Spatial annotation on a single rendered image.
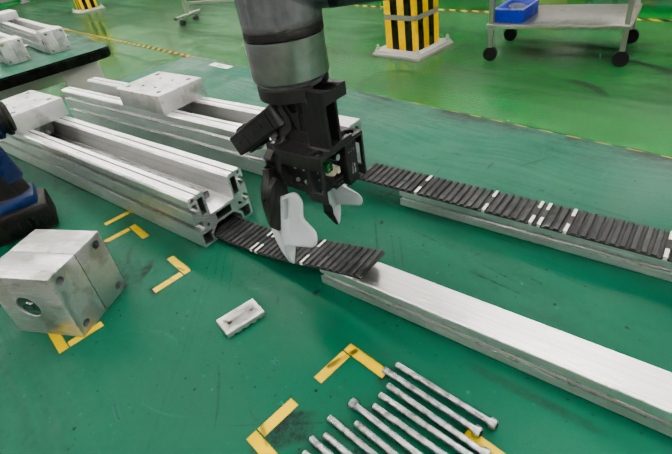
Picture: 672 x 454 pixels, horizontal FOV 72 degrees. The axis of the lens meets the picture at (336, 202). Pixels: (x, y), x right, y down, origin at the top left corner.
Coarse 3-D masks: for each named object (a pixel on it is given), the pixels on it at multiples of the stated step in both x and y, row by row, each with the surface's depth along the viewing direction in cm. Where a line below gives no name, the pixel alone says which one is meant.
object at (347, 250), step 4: (348, 244) 58; (344, 248) 57; (348, 248) 58; (352, 248) 57; (356, 248) 57; (340, 252) 57; (344, 252) 57; (348, 252) 56; (352, 252) 56; (336, 256) 56; (340, 256) 56; (344, 256) 56; (348, 256) 56; (332, 260) 56; (336, 260) 56; (340, 260) 55; (344, 260) 55; (328, 264) 55; (332, 264) 55; (336, 264) 55; (340, 264) 55; (324, 268) 55; (328, 268) 55; (332, 268) 54; (336, 268) 54
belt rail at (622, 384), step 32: (352, 288) 55; (384, 288) 52; (416, 288) 51; (448, 288) 50; (416, 320) 50; (448, 320) 47; (480, 320) 46; (512, 320) 46; (512, 352) 44; (544, 352) 42; (576, 352) 42; (608, 352) 41; (576, 384) 41; (608, 384) 39; (640, 384) 38; (640, 416) 38
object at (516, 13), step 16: (512, 0) 343; (528, 0) 336; (640, 0) 316; (496, 16) 327; (512, 16) 320; (528, 16) 324; (544, 16) 326; (560, 16) 321; (576, 16) 315; (592, 16) 310; (608, 16) 305; (624, 16) 300; (512, 32) 372; (624, 32) 288; (624, 48) 293; (624, 64) 298
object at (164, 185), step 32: (64, 128) 99; (96, 128) 92; (32, 160) 101; (64, 160) 87; (96, 160) 79; (128, 160) 87; (160, 160) 79; (192, 160) 74; (96, 192) 85; (128, 192) 75; (160, 192) 67; (192, 192) 65; (224, 192) 71; (160, 224) 74; (192, 224) 66
